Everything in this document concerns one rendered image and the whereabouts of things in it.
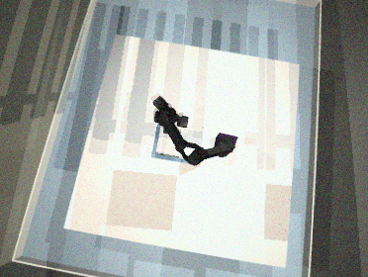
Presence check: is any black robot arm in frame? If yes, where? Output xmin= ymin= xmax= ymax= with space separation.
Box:
xmin=152 ymin=96 xmax=235 ymax=166

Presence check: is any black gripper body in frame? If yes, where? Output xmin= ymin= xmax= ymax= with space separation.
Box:
xmin=153 ymin=111 xmax=189 ymax=128

